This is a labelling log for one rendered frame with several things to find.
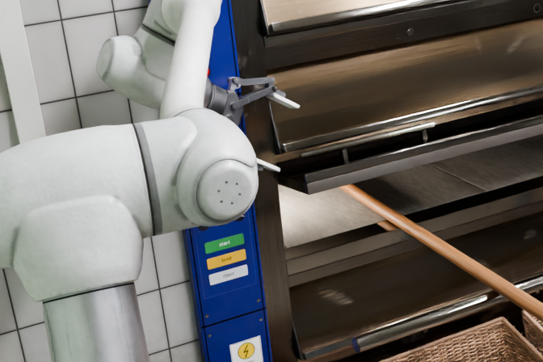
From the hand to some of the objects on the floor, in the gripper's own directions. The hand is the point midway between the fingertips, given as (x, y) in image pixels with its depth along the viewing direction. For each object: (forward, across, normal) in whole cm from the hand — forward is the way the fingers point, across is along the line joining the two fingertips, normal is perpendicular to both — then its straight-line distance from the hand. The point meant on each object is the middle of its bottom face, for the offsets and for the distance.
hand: (281, 136), depth 162 cm
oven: (+165, +50, -106) cm, 203 cm away
